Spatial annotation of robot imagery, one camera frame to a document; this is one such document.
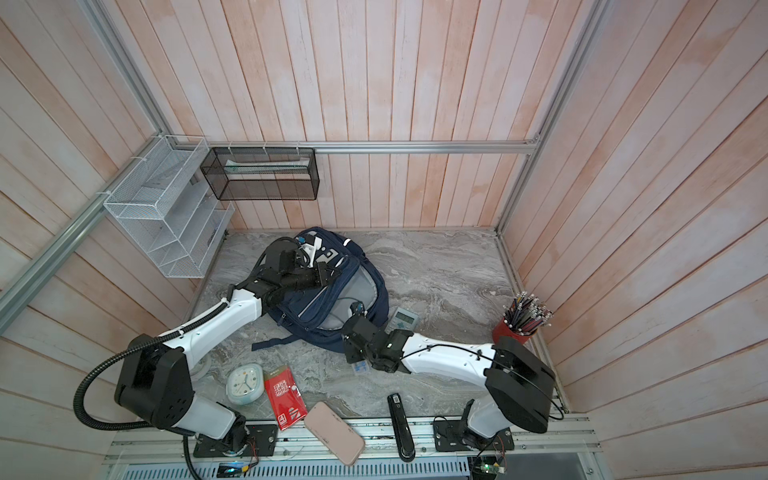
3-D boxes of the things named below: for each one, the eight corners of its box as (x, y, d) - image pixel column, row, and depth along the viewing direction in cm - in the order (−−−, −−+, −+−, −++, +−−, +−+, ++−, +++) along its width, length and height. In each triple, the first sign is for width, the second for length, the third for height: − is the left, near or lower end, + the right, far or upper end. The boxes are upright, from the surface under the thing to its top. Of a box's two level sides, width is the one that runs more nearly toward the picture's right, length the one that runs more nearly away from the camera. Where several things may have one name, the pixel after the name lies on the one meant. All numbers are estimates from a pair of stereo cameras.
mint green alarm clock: (223, 404, 81) (218, 401, 79) (235, 367, 87) (231, 363, 85) (260, 404, 81) (256, 401, 79) (268, 367, 87) (265, 363, 85)
